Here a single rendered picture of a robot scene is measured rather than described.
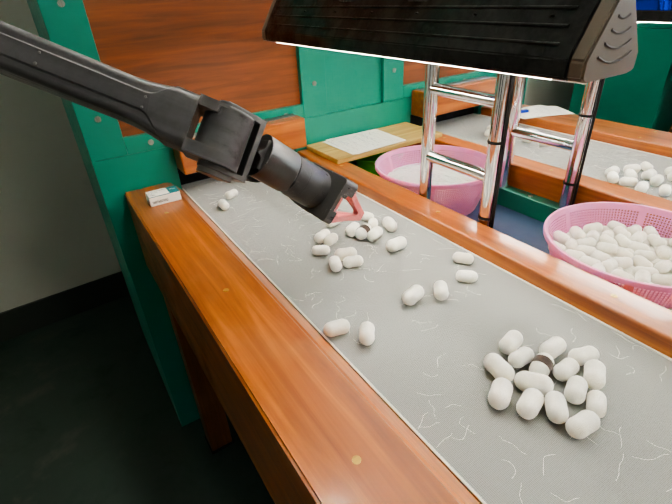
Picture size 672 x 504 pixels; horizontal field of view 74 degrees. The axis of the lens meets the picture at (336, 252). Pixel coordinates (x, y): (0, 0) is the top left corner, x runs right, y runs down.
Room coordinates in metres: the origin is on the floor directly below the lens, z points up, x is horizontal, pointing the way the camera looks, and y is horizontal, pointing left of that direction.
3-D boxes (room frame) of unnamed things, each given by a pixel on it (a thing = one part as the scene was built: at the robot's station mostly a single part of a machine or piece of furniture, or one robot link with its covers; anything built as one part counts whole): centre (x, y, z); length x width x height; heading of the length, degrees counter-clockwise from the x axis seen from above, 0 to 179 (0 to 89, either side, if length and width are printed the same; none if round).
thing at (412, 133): (1.14, -0.12, 0.77); 0.33 x 0.15 x 0.01; 121
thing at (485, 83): (1.36, -0.38, 0.83); 0.30 x 0.06 x 0.07; 121
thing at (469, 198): (0.95, -0.23, 0.72); 0.27 x 0.27 x 0.10
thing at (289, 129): (1.01, 0.20, 0.83); 0.30 x 0.06 x 0.07; 121
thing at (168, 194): (0.84, 0.34, 0.77); 0.06 x 0.04 x 0.02; 121
